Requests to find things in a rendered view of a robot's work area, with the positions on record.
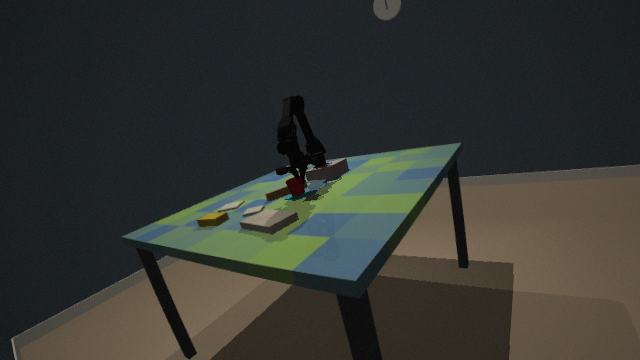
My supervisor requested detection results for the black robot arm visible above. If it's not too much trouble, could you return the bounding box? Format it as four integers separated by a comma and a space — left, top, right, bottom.
277, 95, 328, 168

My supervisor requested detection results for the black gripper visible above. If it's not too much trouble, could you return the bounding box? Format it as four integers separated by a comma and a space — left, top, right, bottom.
276, 149, 319, 185

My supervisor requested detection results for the yellow flat block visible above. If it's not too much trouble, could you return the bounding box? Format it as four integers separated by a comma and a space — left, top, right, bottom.
197, 212, 228, 227

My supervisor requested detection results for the brown wooden bar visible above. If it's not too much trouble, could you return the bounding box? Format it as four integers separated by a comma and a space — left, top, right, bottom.
265, 180, 308, 201

